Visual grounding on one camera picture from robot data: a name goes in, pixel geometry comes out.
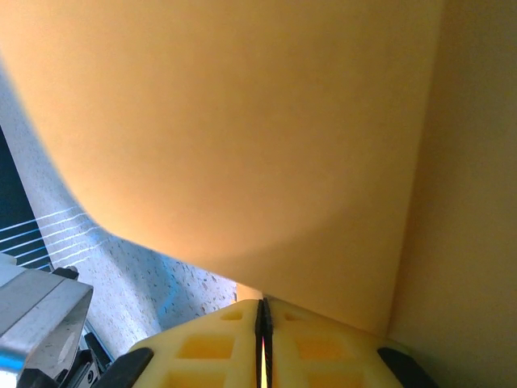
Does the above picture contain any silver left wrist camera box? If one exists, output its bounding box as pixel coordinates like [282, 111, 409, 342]
[0, 252, 95, 377]

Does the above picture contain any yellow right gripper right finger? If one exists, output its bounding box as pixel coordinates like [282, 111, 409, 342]
[264, 297, 439, 388]

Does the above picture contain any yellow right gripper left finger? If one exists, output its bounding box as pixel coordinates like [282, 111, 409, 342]
[108, 297, 263, 388]

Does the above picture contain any orange paper sheet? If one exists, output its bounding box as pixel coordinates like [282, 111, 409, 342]
[0, 0, 517, 388]

